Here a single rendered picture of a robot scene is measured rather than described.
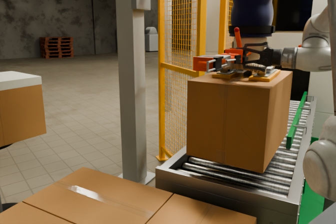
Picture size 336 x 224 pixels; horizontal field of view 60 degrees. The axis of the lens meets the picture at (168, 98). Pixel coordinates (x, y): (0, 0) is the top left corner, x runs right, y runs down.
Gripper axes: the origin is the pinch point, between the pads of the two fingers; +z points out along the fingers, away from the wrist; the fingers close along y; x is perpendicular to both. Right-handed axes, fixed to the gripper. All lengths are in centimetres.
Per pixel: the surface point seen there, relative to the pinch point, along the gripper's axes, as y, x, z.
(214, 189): 63, -13, 3
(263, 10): -20.5, 18.9, -7.4
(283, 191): 67, 9, -26
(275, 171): 66, 28, -19
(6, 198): 121, -11, 177
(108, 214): 66, -48, 38
